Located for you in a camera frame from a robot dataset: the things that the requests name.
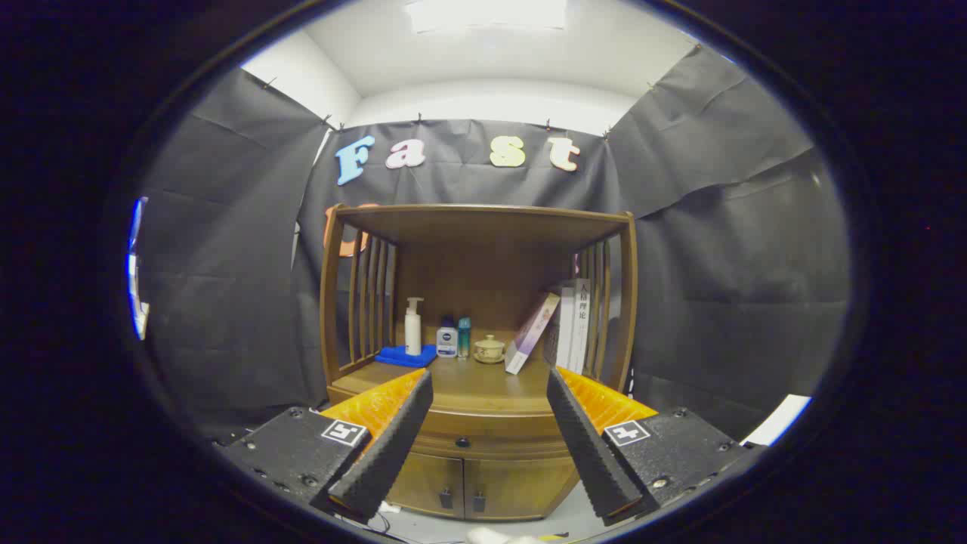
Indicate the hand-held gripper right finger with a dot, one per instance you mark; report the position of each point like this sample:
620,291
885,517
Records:
585,446

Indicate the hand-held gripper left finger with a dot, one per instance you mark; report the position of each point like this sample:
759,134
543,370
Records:
393,446

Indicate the brown wooden drawer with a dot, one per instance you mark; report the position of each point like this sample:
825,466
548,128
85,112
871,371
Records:
498,443

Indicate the wooden cabinet door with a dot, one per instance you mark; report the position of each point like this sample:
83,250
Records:
521,487
423,483

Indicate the brown wooden countertop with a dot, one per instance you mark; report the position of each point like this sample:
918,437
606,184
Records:
483,385

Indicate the brown wooden cabinet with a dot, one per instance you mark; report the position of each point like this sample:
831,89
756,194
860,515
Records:
483,264

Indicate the folded blue cloth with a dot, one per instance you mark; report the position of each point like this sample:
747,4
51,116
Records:
400,358

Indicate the white pump bottle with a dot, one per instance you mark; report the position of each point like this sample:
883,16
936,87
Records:
413,332

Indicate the white blue-capped lotion bottle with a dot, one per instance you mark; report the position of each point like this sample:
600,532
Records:
446,341

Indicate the white book with black print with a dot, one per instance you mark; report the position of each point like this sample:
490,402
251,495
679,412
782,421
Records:
582,325

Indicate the purple and white book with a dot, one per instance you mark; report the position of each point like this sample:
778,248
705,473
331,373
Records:
532,332

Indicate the slim teal bottle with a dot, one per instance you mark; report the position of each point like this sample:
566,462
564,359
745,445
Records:
464,336

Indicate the beige lidded ceramic cup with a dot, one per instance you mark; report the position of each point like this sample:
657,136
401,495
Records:
489,349

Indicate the white board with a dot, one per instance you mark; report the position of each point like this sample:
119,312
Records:
778,419

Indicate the black backdrop cloth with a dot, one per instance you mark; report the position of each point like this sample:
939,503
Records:
227,264

